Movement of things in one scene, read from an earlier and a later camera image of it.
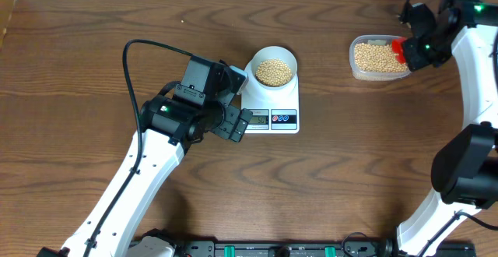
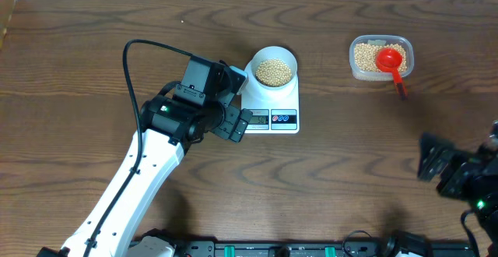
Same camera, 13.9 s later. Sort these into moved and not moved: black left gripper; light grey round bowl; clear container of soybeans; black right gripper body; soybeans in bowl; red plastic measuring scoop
Moved: red plastic measuring scoop; black right gripper body
Not moved: clear container of soybeans; light grey round bowl; black left gripper; soybeans in bowl
